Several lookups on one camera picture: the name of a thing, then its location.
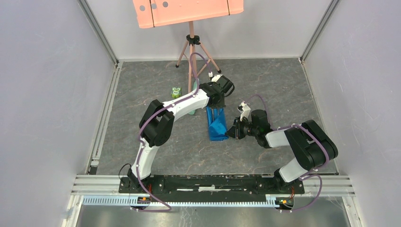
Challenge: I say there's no green owl toy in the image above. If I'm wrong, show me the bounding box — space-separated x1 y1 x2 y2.
171 87 182 99

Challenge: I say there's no mint green flashlight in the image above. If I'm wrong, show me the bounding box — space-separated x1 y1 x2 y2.
188 80 199 115

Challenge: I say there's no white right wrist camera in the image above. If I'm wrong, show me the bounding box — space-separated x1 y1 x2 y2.
237 101 251 122

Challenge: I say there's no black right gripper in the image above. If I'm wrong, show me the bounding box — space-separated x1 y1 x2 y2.
224 116 259 140

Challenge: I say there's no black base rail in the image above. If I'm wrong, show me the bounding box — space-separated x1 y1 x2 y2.
119 175 305 203

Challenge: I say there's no pink music stand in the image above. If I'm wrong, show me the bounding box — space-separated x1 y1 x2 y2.
133 0 244 92

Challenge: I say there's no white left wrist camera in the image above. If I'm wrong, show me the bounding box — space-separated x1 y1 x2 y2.
208 72 222 82

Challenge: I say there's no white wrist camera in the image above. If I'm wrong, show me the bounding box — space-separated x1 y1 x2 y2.
237 101 251 122
208 72 222 82

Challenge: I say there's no blue cloth napkin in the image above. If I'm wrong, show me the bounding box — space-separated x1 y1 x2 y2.
206 106 228 141

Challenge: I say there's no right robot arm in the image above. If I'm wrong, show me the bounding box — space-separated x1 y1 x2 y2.
226 109 338 193

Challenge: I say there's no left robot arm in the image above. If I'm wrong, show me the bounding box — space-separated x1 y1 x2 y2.
127 75 235 193

